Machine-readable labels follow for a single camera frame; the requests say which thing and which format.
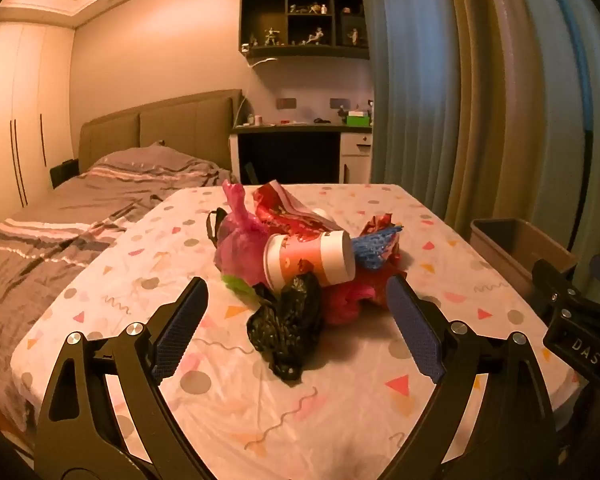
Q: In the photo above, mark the grey trash bin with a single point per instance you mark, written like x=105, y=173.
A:
x=525, y=247

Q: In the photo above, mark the dark desk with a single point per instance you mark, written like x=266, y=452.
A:
x=290, y=155

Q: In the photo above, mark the dark wall shelf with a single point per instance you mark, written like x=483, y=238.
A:
x=262, y=15

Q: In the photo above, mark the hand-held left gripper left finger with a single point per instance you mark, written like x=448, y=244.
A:
x=180, y=330

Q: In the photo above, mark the red snack bag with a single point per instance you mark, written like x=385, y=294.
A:
x=285, y=212

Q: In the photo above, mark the black nightstand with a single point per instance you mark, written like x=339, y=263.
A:
x=64, y=174

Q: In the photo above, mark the white wardrobe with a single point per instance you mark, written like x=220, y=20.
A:
x=10, y=125

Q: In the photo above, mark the orange paper cup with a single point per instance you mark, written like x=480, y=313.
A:
x=310, y=257

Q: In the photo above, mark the long pleated curtain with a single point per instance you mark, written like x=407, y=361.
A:
x=480, y=85

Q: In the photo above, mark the grey wall socket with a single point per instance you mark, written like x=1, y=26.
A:
x=286, y=103
x=340, y=103

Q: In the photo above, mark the green box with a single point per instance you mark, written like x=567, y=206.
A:
x=358, y=120

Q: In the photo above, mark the black plastic bag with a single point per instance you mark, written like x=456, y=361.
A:
x=285, y=325

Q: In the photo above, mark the green sponge block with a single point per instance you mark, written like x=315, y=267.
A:
x=237, y=285

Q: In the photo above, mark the white drawer cabinet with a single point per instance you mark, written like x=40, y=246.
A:
x=356, y=157

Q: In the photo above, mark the padded bed headboard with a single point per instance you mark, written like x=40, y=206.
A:
x=180, y=125

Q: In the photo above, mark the red plastic bag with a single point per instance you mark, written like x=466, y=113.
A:
x=350, y=300

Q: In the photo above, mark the bed with striped bedding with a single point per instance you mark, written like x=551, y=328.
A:
x=55, y=220

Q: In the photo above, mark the grey pillow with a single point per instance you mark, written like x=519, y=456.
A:
x=155, y=155

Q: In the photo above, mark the blue foam net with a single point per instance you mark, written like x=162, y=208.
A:
x=375, y=247

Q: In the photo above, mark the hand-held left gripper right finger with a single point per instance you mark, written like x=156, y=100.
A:
x=415, y=330

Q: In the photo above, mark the pink plastic bag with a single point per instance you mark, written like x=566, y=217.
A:
x=240, y=245

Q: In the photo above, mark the row of figurines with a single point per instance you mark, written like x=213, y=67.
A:
x=312, y=37

